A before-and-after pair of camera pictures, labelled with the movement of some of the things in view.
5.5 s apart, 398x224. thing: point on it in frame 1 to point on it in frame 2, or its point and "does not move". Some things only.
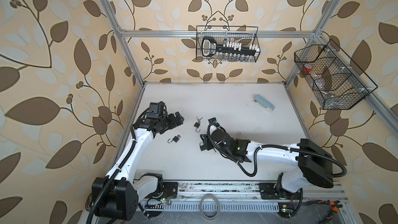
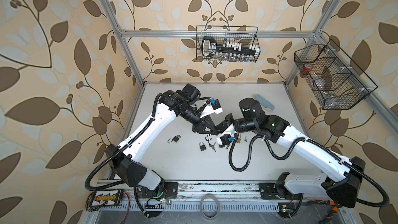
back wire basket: x=227 y=43 does not move
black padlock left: x=175 y=139 does not move
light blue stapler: x=263 y=103 does not move
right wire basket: x=338 y=84 does not move
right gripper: x=207 y=141 to x=227 y=122
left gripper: x=174 y=123 to x=201 y=126
